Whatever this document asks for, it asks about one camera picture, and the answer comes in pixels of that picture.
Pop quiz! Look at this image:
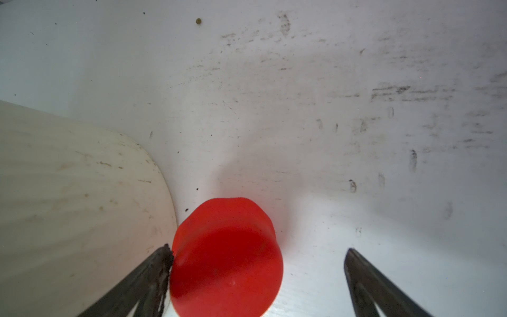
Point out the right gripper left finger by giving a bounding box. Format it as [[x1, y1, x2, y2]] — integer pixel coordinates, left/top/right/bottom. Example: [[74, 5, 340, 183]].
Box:
[[79, 244, 174, 317]]

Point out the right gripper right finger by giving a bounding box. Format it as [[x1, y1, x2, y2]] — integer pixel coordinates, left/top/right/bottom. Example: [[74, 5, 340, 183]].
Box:
[[344, 248, 431, 317]]

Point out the red jar lid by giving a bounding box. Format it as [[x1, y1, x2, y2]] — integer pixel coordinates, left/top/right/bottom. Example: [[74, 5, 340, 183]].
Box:
[[169, 198, 283, 316]]

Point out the white trash bin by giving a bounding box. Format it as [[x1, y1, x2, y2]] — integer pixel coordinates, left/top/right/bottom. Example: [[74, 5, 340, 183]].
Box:
[[1, 102, 177, 316]]

